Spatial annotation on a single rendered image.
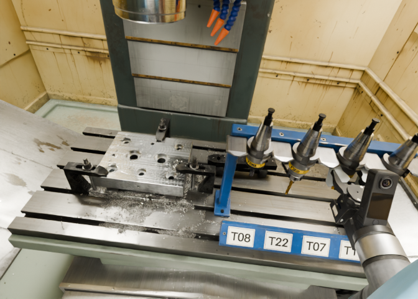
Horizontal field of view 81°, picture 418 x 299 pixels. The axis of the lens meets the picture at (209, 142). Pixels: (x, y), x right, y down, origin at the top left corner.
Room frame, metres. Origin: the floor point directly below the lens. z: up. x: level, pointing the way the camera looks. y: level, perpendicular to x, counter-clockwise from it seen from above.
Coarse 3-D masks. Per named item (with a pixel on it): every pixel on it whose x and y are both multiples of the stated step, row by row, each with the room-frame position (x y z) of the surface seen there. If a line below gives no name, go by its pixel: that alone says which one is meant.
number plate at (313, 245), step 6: (306, 240) 0.38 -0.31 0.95; (312, 240) 0.38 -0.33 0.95; (318, 240) 0.38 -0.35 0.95; (324, 240) 0.39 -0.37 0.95; (306, 246) 0.37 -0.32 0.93; (312, 246) 0.37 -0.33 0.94; (318, 246) 0.37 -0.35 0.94; (324, 246) 0.37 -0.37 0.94; (306, 252) 0.36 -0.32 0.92; (312, 252) 0.36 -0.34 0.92; (318, 252) 0.36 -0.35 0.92; (324, 252) 0.36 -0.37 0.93
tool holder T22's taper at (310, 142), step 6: (312, 126) 0.46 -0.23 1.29; (312, 132) 0.44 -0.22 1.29; (318, 132) 0.44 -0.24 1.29; (306, 138) 0.45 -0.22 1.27; (312, 138) 0.44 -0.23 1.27; (318, 138) 0.44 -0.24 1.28; (300, 144) 0.45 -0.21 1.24; (306, 144) 0.44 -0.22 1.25; (312, 144) 0.44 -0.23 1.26; (300, 150) 0.44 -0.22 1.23; (306, 150) 0.44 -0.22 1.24; (312, 150) 0.43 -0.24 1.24; (306, 156) 0.43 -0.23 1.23; (312, 156) 0.43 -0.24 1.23
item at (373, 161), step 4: (368, 152) 0.48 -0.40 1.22; (372, 152) 0.49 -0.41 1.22; (368, 156) 0.47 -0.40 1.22; (372, 156) 0.47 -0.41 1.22; (376, 156) 0.47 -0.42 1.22; (368, 160) 0.45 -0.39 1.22; (372, 160) 0.46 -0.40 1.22; (376, 160) 0.46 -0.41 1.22; (380, 160) 0.46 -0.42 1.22; (368, 164) 0.44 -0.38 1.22; (372, 164) 0.44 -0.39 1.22; (376, 164) 0.44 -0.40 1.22; (380, 164) 0.44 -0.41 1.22; (368, 168) 0.43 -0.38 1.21; (380, 168) 0.43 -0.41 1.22; (384, 168) 0.43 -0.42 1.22
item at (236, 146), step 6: (228, 138) 0.48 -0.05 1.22; (234, 138) 0.48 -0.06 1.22; (240, 138) 0.48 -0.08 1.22; (246, 138) 0.49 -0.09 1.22; (228, 144) 0.45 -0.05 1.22; (234, 144) 0.46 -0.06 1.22; (240, 144) 0.46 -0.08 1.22; (246, 144) 0.46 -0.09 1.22; (228, 150) 0.43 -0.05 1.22; (234, 150) 0.43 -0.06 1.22; (240, 150) 0.44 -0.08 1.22; (246, 150) 0.44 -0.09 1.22; (240, 156) 0.42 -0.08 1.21
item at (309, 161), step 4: (296, 144) 0.47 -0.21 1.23; (292, 148) 0.46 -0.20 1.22; (296, 148) 0.46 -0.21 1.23; (292, 152) 0.45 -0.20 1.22; (296, 152) 0.44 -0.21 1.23; (316, 152) 0.45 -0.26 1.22; (296, 156) 0.44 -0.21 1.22; (300, 156) 0.43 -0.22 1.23; (304, 156) 0.43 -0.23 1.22; (316, 156) 0.44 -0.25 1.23; (296, 160) 0.43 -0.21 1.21; (300, 160) 0.43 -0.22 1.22; (304, 160) 0.43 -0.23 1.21; (308, 160) 0.43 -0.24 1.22; (312, 160) 0.42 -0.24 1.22; (316, 160) 0.43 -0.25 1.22; (304, 164) 0.43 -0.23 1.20; (308, 164) 0.43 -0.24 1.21; (312, 164) 0.43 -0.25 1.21
